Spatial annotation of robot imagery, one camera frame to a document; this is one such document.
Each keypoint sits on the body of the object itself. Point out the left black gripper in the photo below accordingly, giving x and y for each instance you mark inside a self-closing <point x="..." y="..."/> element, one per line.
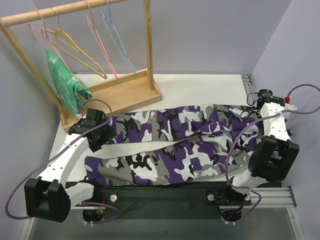
<point x="100" y="136"/>

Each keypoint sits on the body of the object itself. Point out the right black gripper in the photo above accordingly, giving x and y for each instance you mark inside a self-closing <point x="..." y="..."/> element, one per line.
<point x="251" y="110"/>

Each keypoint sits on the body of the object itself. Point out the purple camouflage trousers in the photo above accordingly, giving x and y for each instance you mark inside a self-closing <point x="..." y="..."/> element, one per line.
<point x="202" y="138"/>

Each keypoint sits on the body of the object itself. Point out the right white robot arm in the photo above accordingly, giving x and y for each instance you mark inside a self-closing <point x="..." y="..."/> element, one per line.
<point x="274" y="154"/>

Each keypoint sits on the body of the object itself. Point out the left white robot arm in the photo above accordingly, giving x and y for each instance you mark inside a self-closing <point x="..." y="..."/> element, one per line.
<point x="47" y="196"/>

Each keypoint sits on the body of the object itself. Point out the yellow plastic hanger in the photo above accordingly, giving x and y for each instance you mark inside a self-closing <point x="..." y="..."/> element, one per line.
<point x="63" y="41"/>

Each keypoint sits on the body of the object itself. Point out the green patterned garment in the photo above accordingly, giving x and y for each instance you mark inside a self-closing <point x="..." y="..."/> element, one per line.
<point x="70" y="90"/>

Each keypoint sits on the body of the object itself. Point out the wooden clothes rack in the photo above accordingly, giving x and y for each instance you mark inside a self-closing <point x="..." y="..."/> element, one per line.
<point x="122" y="94"/>

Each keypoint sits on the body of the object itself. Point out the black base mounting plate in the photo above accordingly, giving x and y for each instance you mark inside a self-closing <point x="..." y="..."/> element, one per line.
<point x="182" y="201"/>

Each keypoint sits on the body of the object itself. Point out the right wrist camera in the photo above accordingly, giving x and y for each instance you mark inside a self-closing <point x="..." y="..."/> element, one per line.
<point x="266" y="96"/>

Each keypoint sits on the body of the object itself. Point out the aluminium frame rail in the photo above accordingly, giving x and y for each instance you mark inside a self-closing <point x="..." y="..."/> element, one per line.
<point x="274" y="217"/>

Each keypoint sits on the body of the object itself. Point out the right pink wire hanger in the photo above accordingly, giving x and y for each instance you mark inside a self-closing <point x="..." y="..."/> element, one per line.
<point x="94" y="30"/>

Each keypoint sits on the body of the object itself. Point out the pink wire hanger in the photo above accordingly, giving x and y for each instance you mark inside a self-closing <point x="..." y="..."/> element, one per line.
<point x="94" y="30"/>
<point x="45" y="36"/>

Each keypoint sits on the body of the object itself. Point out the left pink wire hanger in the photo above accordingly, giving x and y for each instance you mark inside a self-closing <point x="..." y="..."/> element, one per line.
<point x="45" y="36"/>

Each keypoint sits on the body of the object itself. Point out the blue wire hanger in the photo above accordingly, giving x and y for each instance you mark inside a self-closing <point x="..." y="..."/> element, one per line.
<point x="115" y="37"/>

